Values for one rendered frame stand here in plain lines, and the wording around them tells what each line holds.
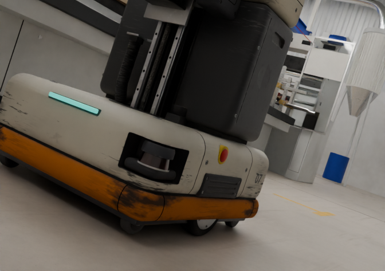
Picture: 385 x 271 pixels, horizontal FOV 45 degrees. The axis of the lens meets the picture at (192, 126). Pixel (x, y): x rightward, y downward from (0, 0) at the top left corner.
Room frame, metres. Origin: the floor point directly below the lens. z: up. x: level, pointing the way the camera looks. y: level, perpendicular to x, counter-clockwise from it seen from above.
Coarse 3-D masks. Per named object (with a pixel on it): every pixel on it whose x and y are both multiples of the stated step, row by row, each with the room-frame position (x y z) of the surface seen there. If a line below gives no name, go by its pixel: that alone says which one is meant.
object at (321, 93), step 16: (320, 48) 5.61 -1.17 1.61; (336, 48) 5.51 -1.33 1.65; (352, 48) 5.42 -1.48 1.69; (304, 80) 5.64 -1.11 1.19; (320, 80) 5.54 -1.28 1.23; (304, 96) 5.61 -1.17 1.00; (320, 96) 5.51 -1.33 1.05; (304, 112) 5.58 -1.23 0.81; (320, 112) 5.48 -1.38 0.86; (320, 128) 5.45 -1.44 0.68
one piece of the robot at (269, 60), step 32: (128, 0) 1.59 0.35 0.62; (256, 0) 1.35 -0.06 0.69; (288, 0) 1.40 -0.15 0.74; (128, 32) 1.46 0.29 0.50; (160, 32) 1.43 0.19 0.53; (192, 32) 1.41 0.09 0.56; (224, 32) 1.37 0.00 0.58; (256, 32) 1.32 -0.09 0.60; (288, 32) 1.47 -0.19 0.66; (128, 64) 1.45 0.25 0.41; (160, 64) 1.43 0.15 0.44; (192, 64) 1.41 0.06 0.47; (224, 64) 1.35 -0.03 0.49; (256, 64) 1.35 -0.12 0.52; (128, 96) 1.52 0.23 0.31; (160, 96) 1.39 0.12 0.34; (192, 96) 1.39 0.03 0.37; (224, 96) 1.33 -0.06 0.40; (256, 96) 1.41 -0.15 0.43; (224, 128) 1.33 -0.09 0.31; (256, 128) 1.47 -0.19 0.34
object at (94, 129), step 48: (48, 96) 1.23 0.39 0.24; (96, 96) 1.35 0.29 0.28; (0, 144) 1.29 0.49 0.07; (48, 144) 1.20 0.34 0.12; (96, 144) 1.11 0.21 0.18; (144, 144) 1.04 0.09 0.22; (192, 144) 1.11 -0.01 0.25; (240, 144) 1.41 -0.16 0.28; (96, 192) 1.08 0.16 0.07; (144, 192) 1.03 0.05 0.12; (192, 192) 1.18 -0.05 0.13; (240, 192) 1.41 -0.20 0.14
